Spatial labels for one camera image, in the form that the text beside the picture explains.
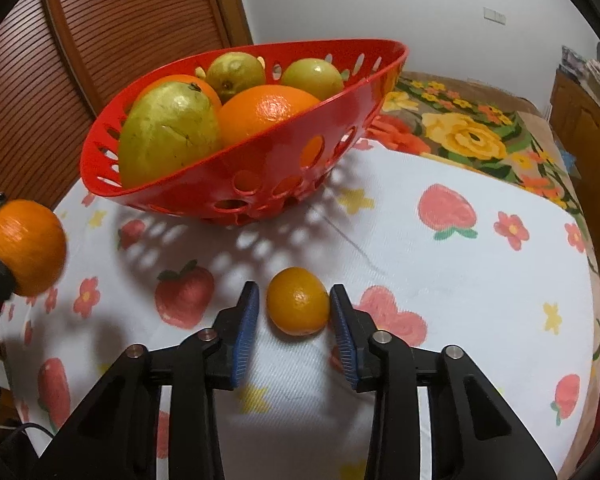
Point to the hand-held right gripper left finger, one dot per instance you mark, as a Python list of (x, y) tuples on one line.
[(245, 335)]

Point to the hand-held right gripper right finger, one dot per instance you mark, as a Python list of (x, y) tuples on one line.
[(342, 340)]

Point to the medium orange mandarin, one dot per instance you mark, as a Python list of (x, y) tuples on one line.
[(27, 247)]

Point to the small yellow-orange citrus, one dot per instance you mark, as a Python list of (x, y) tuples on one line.
[(297, 302)]

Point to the red perforated plastic basket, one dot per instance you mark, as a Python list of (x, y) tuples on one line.
[(280, 160)]

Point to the large orange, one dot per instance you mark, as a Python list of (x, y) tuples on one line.
[(265, 110), (180, 80)]

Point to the small green citrus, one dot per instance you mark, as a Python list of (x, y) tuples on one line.
[(312, 77), (235, 72)]

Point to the white floral tablecloth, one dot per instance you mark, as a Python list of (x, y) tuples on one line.
[(455, 285)]

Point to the wooden louvred wardrobe door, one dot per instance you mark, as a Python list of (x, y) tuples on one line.
[(105, 35)]

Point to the colourful floral bedspread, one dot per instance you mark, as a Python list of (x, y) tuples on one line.
[(470, 130)]

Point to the wooden cabinet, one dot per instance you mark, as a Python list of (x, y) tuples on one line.
[(590, 125)]

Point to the purple box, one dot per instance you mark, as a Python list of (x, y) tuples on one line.
[(574, 59)]

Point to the white wall switch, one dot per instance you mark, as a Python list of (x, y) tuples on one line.
[(494, 15)]

